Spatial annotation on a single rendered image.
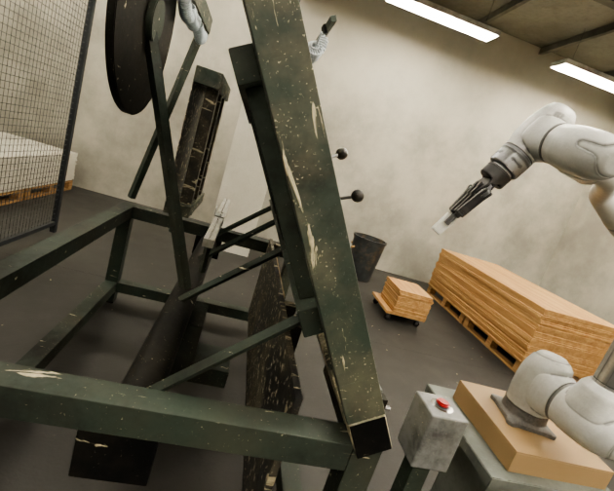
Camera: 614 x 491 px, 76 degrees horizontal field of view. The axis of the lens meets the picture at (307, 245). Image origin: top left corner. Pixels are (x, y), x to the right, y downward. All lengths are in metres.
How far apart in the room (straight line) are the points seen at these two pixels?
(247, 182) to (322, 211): 4.31
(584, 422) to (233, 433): 1.06
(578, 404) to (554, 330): 3.36
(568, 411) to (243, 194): 4.37
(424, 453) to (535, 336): 3.62
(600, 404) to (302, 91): 1.26
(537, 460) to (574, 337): 3.56
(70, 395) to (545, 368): 1.47
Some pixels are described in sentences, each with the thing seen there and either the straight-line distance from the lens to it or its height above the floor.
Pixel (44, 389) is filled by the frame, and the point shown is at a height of 0.79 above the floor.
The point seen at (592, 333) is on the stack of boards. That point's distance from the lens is 5.24.
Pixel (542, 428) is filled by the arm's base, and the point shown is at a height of 0.85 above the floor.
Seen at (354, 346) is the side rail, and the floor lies 1.08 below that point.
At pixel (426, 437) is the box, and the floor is 0.86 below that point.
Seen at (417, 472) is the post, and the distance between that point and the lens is 1.42.
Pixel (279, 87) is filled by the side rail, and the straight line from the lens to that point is 0.90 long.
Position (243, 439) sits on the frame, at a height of 0.75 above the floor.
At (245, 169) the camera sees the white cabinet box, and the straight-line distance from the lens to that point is 5.19.
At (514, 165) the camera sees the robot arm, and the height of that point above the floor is 1.64.
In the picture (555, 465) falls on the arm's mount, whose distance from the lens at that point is 1.68.
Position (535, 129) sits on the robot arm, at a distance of 1.18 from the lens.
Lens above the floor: 1.50
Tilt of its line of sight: 12 degrees down
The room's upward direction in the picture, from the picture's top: 18 degrees clockwise
